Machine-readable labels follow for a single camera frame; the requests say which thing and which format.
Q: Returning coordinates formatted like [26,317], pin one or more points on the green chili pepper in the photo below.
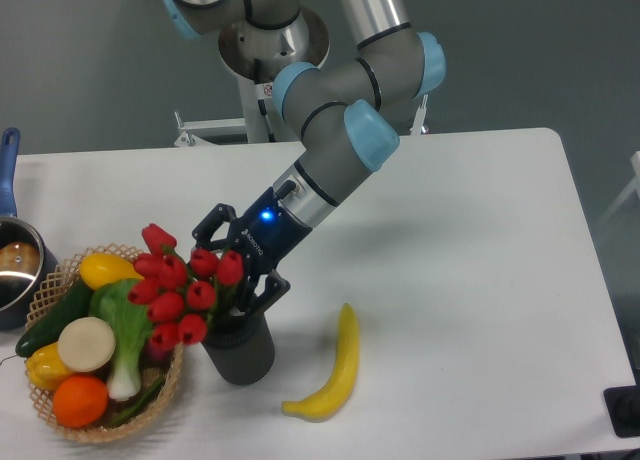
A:
[138,406]

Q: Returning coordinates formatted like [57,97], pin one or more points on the green bok choy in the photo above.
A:
[131,328]

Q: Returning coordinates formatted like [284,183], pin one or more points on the yellow bell pepper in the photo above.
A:
[45,369]

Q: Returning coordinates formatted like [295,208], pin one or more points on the green cucumber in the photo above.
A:
[73,305]

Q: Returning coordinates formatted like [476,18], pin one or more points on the orange fruit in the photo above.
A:
[80,400]

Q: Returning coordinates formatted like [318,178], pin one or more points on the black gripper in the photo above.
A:
[262,236]

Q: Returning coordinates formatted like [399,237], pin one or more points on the red tulip bouquet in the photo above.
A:
[184,299]

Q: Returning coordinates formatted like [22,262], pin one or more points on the beige round bun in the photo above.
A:
[86,344]

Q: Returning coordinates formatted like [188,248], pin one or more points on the blue handled saucepan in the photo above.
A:
[25,259]

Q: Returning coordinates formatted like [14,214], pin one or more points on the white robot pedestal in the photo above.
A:
[250,110]

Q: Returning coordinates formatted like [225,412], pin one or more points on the white frame at right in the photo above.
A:
[625,198]

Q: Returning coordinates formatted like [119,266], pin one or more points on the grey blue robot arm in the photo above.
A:
[336,114]

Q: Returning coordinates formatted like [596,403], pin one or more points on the yellow squash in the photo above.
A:
[100,269]

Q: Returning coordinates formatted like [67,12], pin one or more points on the yellow banana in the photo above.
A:
[334,394]

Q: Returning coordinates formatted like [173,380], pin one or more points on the dark grey ribbed vase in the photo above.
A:
[242,351]

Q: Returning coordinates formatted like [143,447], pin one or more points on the black device at edge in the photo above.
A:
[623,408]

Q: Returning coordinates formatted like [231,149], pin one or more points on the purple red onion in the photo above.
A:
[157,355]

